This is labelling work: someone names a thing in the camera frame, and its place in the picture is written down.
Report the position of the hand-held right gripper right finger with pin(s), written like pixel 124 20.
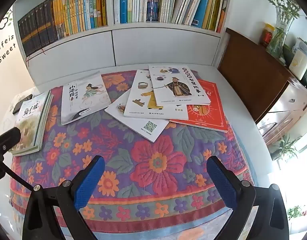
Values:
pixel 223 182

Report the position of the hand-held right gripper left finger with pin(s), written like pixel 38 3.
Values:
pixel 93 177

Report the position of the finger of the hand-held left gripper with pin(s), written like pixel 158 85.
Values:
pixel 8 138

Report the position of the stack of green books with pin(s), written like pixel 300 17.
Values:
pixel 28 125

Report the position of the white book with grey cloud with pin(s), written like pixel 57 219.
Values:
pixel 143 130

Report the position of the red book with donkey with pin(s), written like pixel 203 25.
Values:
pixel 208 115

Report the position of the row of black and yellow books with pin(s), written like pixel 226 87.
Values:
pixel 66 15

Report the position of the row of blue and white books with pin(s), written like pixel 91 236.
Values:
pixel 163 2

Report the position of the black phone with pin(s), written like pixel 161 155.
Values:
pixel 21 105

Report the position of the floral quilted cloth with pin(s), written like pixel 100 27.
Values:
pixel 153 160

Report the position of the green potted plant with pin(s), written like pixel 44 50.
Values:
pixel 287 147

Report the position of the white book with fairy figure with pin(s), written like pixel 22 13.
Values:
pixel 78 105

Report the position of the white book with yellow-robed figure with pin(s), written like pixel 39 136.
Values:
pixel 141 92

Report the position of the white book with dark-robed figure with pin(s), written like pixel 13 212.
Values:
pixel 183 90

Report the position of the brown wooden cabinet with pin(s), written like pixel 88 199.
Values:
pixel 248 80

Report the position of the white bookshelf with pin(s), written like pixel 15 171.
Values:
pixel 143 47

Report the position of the white appliance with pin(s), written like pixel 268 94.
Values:
pixel 298 65

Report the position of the orange jar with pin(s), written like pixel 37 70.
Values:
pixel 268 36

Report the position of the glass vase with green stems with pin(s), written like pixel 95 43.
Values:
pixel 281 37

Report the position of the wall sticker with lettering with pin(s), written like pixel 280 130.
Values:
pixel 9 17

